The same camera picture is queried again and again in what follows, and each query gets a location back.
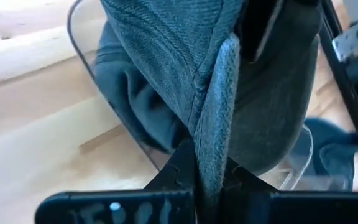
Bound teal grey cloth garment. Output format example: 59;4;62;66
92;0;323;218

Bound clear plastic container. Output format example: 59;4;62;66
67;0;315;191

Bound grey metal bracket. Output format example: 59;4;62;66
332;0;358;63

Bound blue fabric hat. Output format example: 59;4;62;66
290;117;358;191

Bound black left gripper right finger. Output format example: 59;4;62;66
222;157;358;224

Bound black metal frame bar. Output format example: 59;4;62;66
318;0;358;179

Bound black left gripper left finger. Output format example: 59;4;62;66
35;139;197;224

